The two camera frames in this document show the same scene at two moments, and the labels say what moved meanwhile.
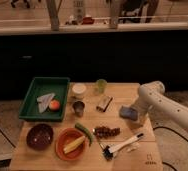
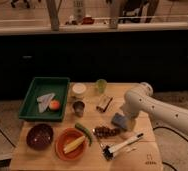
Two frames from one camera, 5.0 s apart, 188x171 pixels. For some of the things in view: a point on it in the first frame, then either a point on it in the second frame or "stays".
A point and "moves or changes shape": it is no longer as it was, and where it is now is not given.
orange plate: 64,138 stays
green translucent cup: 101,84 stays
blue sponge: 128,113 moves or changes shape
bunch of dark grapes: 104,132 stays
